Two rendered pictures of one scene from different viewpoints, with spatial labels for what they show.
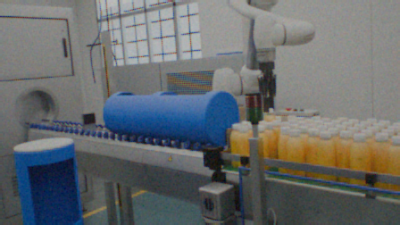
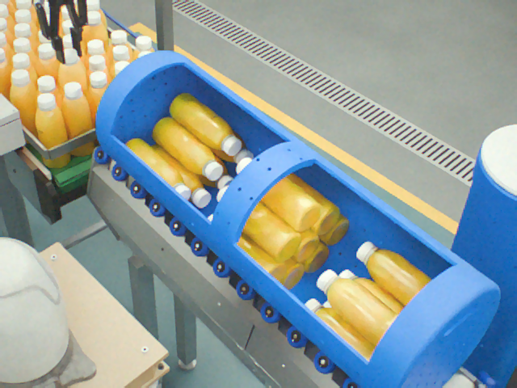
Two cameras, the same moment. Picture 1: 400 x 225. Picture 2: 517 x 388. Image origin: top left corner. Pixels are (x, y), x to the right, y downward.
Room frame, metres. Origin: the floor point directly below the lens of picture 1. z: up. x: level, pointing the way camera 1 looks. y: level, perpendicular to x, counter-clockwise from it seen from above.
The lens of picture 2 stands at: (3.21, 0.23, 2.18)
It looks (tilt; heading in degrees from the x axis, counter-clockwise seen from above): 44 degrees down; 183
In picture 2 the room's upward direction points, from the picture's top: 3 degrees clockwise
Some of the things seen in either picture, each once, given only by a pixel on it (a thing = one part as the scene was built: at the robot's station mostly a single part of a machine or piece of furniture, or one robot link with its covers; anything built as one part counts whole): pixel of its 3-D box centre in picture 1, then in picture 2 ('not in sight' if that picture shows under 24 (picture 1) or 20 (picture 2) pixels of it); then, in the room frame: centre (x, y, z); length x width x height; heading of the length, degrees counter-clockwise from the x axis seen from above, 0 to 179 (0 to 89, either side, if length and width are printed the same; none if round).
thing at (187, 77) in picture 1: (179, 121); not in sight; (4.32, 0.25, 0.72); 2.15 x 0.54 x 1.45; 51
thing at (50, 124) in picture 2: not in sight; (52, 132); (1.84, -0.36, 0.99); 0.07 x 0.07 x 0.18
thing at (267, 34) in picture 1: (267, 31); not in sight; (1.73, -0.34, 1.50); 0.13 x 0.11 x 0.16; 99
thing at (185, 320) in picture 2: not in sight; (184, 305); (1.80, -0.06, 0.31); 0.06 x 0.06 x 0.63; 47
